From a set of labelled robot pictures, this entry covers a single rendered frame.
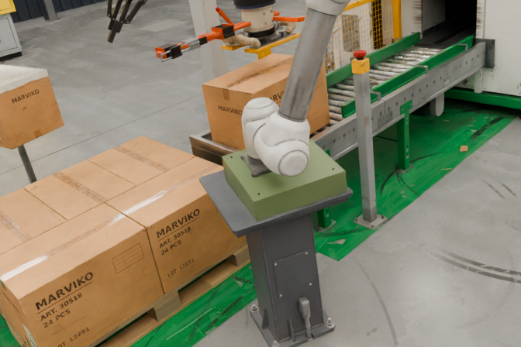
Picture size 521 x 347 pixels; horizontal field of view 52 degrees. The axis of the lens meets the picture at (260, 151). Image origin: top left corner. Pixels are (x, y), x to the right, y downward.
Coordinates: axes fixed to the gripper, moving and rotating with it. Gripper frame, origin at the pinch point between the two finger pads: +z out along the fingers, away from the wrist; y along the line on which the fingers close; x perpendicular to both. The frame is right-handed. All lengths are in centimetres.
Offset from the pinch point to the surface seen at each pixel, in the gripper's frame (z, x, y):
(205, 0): -4, -198, -88
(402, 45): -35, -181, -248
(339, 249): 79, -34, -161
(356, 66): -15, -57, -130
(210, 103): 37, -92, -78
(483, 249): 40, 4, -214
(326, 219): 73, -56, -161
